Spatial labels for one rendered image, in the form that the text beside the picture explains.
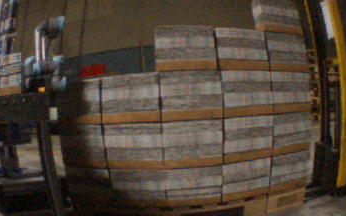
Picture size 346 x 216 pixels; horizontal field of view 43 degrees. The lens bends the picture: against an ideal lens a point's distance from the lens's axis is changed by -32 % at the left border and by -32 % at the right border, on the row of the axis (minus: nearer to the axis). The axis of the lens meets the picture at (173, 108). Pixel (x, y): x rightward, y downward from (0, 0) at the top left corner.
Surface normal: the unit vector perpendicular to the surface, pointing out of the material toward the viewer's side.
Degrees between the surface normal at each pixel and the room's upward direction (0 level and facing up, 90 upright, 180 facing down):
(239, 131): 89
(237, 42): 90
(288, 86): 90
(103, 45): 90
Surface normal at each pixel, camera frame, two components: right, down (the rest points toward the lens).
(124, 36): 0.33, 0.04
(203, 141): -0.01, 0.05
